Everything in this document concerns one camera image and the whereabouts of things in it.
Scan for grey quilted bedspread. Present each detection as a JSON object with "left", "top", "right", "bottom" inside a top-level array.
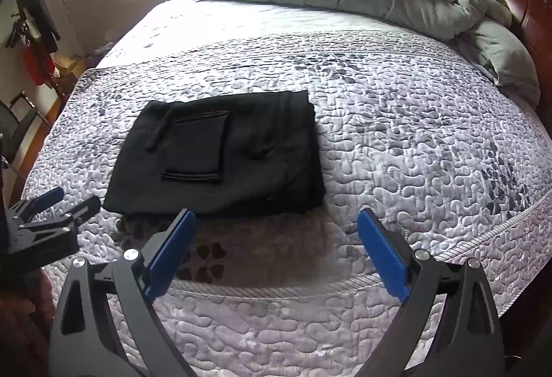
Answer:
[{"left": 21, "top": 0, "right": 552, "bottom": 377}]

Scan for black pants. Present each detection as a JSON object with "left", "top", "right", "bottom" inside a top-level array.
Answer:
[{"left": 102, "top": 89, "right": 327, "bottom": 218}]

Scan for black mesh chair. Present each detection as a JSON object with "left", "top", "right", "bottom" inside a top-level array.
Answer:
[{"left": 0, "top": 90, "right": 53, "bottom": 163}]

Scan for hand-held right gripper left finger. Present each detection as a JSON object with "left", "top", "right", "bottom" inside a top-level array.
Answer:
[{"left": 48, "top": 208, "right": 198, "bottom": 377}]

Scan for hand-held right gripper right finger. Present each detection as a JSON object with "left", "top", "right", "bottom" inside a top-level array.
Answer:
[{"left": 356, "top": 207, "right": 506, "bottom": 377}]

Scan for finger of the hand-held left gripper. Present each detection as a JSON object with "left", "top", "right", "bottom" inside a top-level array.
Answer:
[
  {"left": 10, "top": 187, "right": 65, "bottom": 223},
  {"left": 51, "top": 195, "right": 103, "bottom": 231}
]

